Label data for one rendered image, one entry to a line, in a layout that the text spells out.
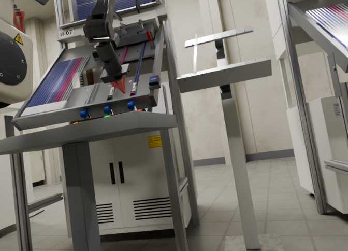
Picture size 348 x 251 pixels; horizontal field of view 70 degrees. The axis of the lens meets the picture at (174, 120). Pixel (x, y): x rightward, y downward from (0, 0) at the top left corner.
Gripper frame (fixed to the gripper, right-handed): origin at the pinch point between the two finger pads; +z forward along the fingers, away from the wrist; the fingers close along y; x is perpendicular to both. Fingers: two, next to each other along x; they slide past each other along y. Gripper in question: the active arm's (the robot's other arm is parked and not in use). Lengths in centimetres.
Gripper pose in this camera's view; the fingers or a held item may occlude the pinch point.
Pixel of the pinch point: (124, 91)
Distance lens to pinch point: 98.8
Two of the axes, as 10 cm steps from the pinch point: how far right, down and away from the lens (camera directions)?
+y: -9.7, 1.8, 1.8
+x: -0.2, 6.4, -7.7
